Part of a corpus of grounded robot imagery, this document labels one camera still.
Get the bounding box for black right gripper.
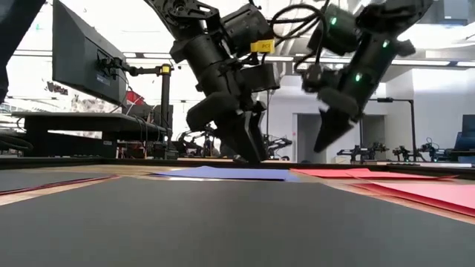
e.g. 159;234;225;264
313;87;363;154

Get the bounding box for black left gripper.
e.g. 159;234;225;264
185;90;269;165

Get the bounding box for black paper sheet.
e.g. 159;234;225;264
0;171;118;197
0;177;475;267

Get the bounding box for pink paper sheet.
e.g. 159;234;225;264
354;180;475;218

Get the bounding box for grey door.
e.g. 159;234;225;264
296;113;327;165

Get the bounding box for black background robot arms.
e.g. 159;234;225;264
177;125;222;157
265;135;292;162

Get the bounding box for black computer tower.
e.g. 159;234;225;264
125;102;175;131

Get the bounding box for red box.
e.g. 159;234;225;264
125;90;146;108

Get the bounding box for light background work table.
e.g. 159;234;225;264
335;159;474;168

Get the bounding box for blue chair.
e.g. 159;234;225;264
445;113;475;164

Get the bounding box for standing desk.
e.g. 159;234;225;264
10;110;168;159

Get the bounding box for black computer monitor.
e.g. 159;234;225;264
51;0;128;108

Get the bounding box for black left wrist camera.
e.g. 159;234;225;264
240;62;281;93

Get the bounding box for black background gantry frame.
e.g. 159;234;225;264
358;96;416;162

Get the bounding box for yellow cable label tag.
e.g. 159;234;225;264
250;39;276;54

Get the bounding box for black table frame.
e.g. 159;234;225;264
0;154;475;179

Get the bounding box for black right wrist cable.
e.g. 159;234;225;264
269;3;330;73

